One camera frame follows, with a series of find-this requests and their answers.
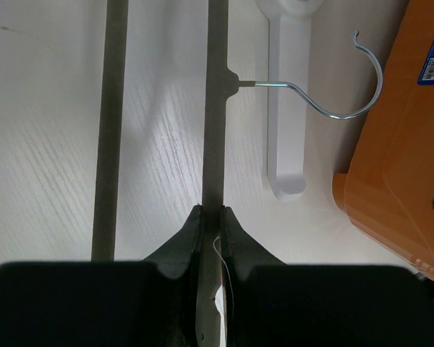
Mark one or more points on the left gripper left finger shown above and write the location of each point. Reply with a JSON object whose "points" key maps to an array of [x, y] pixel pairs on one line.
{"points": [[94, 303]]}

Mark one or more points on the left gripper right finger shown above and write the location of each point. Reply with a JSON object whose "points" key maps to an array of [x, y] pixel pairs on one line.
{"points": [[270, 303]]}

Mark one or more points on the orange plastic basket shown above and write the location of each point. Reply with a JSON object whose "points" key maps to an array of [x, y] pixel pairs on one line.
{"points": [[388, 191]]}

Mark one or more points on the white and steel clothes rack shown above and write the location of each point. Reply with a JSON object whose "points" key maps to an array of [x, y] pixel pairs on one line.
{"points": [[287, 108]]}

